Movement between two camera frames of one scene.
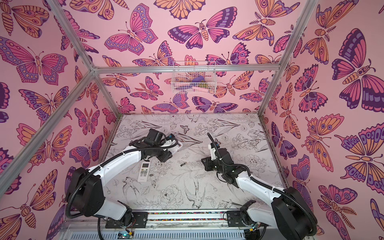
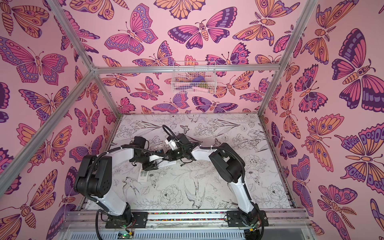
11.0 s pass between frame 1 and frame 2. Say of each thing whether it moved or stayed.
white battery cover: stayed
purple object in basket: stayed
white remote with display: moved
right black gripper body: moved
